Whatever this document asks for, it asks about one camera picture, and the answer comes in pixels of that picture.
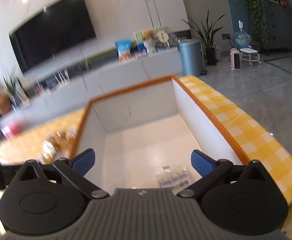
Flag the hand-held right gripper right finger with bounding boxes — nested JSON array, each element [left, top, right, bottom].
[[177, 149, 277, 200]]

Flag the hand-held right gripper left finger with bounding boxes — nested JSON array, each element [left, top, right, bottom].
[[10, 149, 110, 200]]

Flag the clear snack packet blue label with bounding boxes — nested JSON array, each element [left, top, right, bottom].
[[154, 165, 195, 193]]

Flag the white box with orange rim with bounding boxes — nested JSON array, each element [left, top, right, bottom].
[[71, 75, 251, 195]]

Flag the blurred snack packets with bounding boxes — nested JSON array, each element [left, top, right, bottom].
[[42, 129, 76, 162]]

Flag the yellow checked tablecloth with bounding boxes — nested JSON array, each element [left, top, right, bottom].
[[0, 74, 292, 205]]

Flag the potted plant in orange pot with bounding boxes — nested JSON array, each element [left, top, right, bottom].
[[0, 72, 29, 115]]

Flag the clear acrylic stand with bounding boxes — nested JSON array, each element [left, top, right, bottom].
[[53, 67, 70, 85]]

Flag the white television cabinet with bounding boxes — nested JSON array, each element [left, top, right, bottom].
[[0, 46, 184, 130]]

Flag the grey blue trash bin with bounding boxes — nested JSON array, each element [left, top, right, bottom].
[[178, 39, 204, 77]]

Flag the small pink white heater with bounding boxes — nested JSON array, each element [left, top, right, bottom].
[[230, 48, 242, 70]]

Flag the blue white snack bag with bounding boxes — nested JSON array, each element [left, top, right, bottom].
[[115, 40, 132, 60]]

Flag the round white stool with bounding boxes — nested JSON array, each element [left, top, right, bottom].
[[239, 47, 261, 65]]

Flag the tall leafy potted plant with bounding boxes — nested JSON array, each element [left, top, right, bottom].
[[182, 9, 226, 65]]

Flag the round beige snack tin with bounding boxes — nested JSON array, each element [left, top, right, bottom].
[[154, 28, 170, 52]]

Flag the blue water dispenser bottle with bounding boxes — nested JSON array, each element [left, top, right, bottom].
[[233, 20, 251, 49]]

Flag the green snack box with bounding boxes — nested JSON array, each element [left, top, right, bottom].
[[135, 29, 156, 55]]

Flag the dark grey cabinet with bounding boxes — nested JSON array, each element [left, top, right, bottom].
[[261, 0, 292, 55]]

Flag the trailing green vine plant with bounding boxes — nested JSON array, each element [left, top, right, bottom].
[[232, 0, 270, 43]]

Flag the black wall television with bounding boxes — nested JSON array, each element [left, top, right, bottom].
[[9, 0, 97, 75]]

